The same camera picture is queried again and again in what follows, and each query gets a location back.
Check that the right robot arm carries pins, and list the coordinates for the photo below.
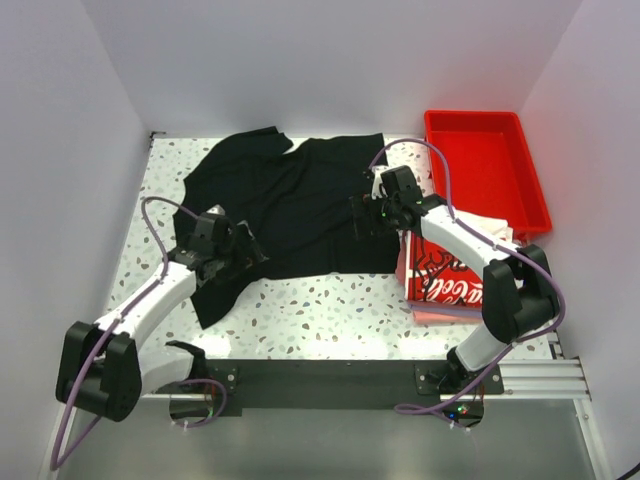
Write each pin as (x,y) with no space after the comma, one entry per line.
(519,293)

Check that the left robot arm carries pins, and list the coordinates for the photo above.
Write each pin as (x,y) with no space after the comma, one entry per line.
(102,370)

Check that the folded red coca-cola t-shirt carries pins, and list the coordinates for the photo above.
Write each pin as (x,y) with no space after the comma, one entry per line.
(430,274)

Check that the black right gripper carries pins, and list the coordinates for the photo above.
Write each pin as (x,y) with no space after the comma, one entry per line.
(363,206)

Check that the black t-shirt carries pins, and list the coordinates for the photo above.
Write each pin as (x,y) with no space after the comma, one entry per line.
(296,201)

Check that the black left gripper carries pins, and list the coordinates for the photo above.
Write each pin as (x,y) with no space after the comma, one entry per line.
(247,255)

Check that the red plastic bin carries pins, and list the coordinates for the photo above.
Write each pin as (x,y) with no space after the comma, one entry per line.
(491,168)

